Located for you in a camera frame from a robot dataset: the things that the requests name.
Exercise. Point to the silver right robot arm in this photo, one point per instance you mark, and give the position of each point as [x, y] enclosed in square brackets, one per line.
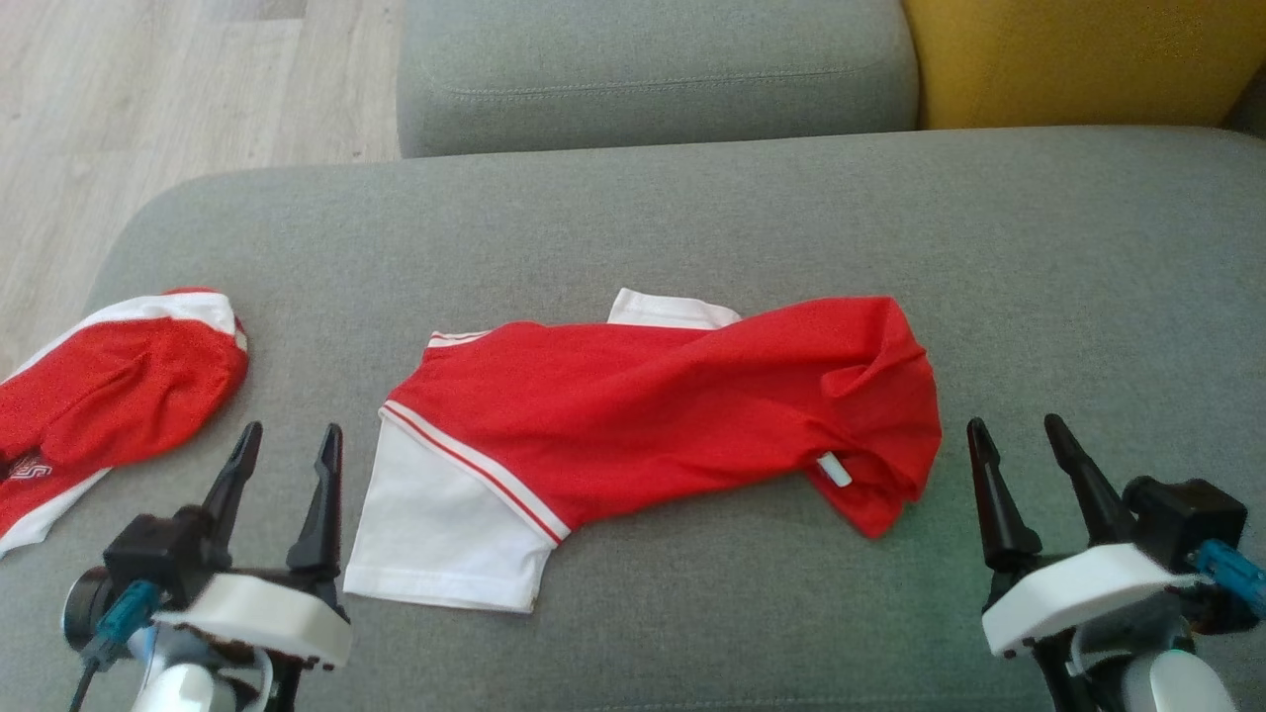
[1177, 682]

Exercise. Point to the grey sofa seat cushion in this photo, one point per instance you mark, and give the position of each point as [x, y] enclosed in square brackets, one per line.
[692, 227]

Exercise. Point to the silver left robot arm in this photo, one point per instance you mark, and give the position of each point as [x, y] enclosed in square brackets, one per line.
[183, 687]

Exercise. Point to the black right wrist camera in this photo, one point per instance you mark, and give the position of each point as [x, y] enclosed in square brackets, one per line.
[1187, 519]

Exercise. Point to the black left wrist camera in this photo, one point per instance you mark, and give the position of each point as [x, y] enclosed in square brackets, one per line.
[158, 554]

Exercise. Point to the grey sofa back cushion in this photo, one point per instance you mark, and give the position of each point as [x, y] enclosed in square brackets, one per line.
[653, 59]

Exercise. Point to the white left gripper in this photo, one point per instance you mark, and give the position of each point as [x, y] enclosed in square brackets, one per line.
[257, 618]

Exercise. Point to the red shorts with white stripe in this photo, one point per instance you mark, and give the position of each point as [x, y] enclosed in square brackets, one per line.
[119, 396]

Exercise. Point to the red white-sleeved t-shirt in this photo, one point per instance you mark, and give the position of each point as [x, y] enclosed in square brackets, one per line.
[643, 415]

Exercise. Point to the yellow cushion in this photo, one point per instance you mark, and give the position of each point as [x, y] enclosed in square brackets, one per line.
[1078, 59]

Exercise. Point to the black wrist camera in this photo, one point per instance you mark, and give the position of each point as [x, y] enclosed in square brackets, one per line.
[1187, 519]
[158, 554]

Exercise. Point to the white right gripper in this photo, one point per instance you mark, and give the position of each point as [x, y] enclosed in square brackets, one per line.
[1078, 593]

